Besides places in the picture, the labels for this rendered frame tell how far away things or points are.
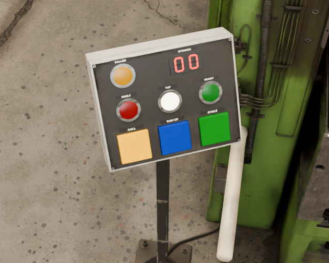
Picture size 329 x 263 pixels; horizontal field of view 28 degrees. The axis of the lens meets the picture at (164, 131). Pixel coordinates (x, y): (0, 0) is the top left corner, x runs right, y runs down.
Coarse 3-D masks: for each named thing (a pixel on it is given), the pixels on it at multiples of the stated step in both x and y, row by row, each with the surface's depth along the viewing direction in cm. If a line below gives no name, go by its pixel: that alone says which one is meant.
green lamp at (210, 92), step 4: (212, 84) 155; (204, 88) 154; (208, 88) 155; (212, 88) 155; (216, 88) 155; (204, 92) 155; (208, 92) 155; (212, 92) 155; (216, 92) 156; (204, 96) 155; (208, 96) 155; (212, 96) 156; (216, 96) 156; (208, 100) 156; (212, 100) 156
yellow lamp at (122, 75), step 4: (120, 68) 148; (124, 68) 148; (128, 68) 148; (116, 72) 148; (120, 72) 148; (124, 72) 148; (128, 72) 148; (116, 76) 148; (120, 76) 148; (124, 76) 148; (128, 76) 149; (132, 76) 149; (116, 80) 149; (120, 80) 149; (124, 80) 149; (128, 80) 149; (120, 84) 149; (124, 84) 149
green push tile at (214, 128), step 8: (224, 112) 158; (200, 120) 157; (208, 120) 157; (216, 120) 158; (224, 120) 158; (200, 128) 158; (208, 128) 158; (216, 128) 159; (224, 128) 159; (200, 136) 159; (208, 136) 159; (216, 136) 160; (224, 136) 160; (208, 144) 160
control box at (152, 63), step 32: (224, 32) 154; (96, 64) 146; (128, 64) 148; (160, 64) 150; (192, 64) 151; (224, 64) 154; (96, 96) 149; (128, 96) 151; (160, 96) 153; (192, 96) 155; (224, 96) 157; (128, 128) 154; (192, 128) 158; (160, 160) 159
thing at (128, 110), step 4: (124, 104) 151; (128, 104) 151; (132, 104) 152; (120, 108) 151; (124, 108) 151; (128, 108) 152; (132, 108) 152; (136, 108) 152; (120, 112) 152; (124, 112) 152; (128, 112) 152; (132, 112) 152; (136, 112) 153; (124, 116) 152; (128, 116) 153; (132, 116) 153
